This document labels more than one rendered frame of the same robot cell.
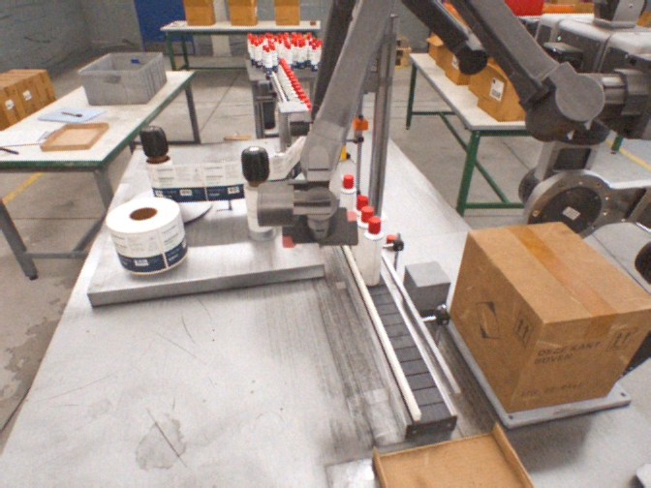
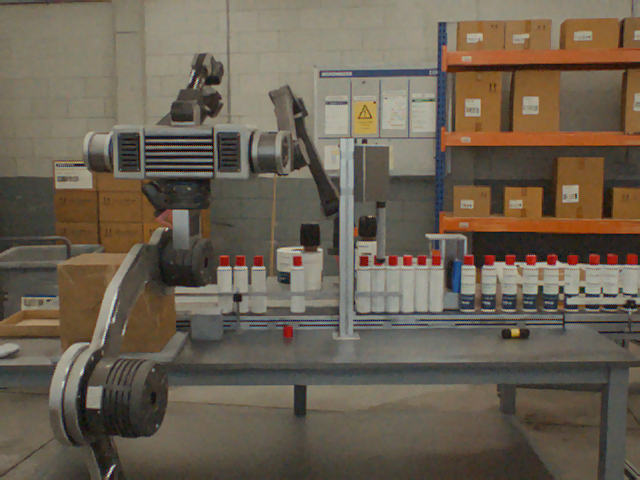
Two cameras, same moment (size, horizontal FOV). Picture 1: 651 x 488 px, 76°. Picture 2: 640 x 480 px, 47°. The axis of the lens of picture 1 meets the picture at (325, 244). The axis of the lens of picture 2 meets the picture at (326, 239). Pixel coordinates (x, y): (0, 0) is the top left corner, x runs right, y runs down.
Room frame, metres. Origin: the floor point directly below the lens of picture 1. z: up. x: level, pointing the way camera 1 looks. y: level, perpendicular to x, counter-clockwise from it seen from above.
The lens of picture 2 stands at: (1.74, -2.61, 1.45)
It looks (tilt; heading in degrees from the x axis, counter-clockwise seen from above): 7 degrees down; 100
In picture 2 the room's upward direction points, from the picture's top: straight up
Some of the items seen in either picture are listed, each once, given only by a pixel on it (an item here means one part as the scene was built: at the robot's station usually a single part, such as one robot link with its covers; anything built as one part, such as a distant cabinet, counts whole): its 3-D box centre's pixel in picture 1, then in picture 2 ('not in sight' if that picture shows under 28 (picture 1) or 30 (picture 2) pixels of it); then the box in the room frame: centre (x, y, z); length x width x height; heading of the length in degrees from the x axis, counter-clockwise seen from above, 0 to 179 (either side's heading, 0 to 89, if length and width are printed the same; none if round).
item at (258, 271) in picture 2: (360, 228); (258, 284); (1.04, -0.10, 0.98); 0.05 x 0.05 x 0.20
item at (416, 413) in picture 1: (349, 256); (252, 303); (1.00, -0.07, 0.91); 1.07 x 0.01 x 0.02; 12
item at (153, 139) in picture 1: (160, 167); (367, 247); (1.34, 0.57, 1.04); 0.09 x 0.09 x 0.29
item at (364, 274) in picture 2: (333, 173); (363, 284); (1.41, -0.03, 0.98); 0.05 x 0.05 x 0.20
